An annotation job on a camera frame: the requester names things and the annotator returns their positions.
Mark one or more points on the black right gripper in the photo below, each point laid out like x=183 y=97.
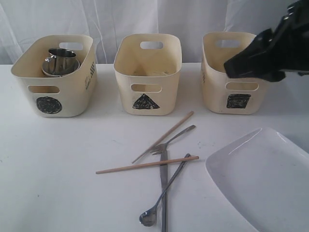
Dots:
x=274 y=52

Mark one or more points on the stainless steel fork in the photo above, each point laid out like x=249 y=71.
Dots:
x=160 y=148

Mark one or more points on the stainless steel knife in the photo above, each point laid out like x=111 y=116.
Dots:
x=164 y=182

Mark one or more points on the white ceramic bowl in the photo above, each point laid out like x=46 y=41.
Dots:
x=72 y=69

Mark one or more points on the long stainless steel spoon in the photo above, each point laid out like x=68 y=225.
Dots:
x=149 y=217

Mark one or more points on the stainless steel mug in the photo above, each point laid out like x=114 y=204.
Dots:
x=56 y=67
x=62 y=54

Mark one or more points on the cream bin with square mark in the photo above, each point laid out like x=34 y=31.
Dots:
x=222 y=94

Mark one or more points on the cream bin with triangle mark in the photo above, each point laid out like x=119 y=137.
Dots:
x=147 y=70

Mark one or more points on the white rectangular plate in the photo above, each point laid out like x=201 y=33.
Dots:
x=265 y=177

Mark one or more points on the white curtain backdrop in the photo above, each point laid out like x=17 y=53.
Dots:
x=22 y=22

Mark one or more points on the cream bin with circle mark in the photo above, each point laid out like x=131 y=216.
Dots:
x=65 y=96

